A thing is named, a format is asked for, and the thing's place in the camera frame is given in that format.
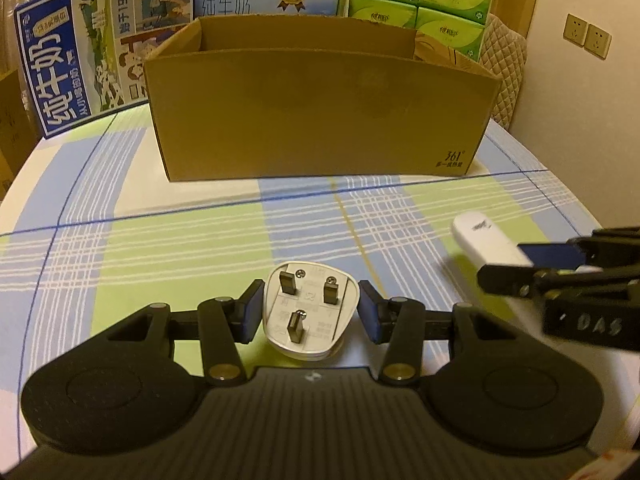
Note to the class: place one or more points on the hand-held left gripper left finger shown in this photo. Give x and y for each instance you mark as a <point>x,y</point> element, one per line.
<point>252,310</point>

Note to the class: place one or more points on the beige wall socket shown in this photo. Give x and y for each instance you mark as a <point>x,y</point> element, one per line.
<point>598,41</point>
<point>575,29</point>

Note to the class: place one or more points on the beige quilted chair cover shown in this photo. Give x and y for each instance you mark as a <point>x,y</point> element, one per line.
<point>505,70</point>

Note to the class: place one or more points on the plain brown cardboard carton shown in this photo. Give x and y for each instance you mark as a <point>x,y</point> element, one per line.
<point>12,125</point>

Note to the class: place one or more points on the white remote control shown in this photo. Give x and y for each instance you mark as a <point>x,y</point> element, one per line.
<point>485,237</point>

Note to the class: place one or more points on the brown cardboard box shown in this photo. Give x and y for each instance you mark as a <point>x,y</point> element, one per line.
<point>320,125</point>

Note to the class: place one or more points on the white three-pin plug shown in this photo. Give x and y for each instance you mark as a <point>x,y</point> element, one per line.
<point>310,290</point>

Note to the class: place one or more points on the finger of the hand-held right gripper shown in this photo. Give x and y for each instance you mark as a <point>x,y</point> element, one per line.
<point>505,280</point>
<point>550,254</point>

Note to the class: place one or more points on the large blue milk carton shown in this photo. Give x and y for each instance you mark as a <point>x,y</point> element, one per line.
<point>55,75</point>

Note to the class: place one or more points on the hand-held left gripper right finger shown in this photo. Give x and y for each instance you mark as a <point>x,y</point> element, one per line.
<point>370,310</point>

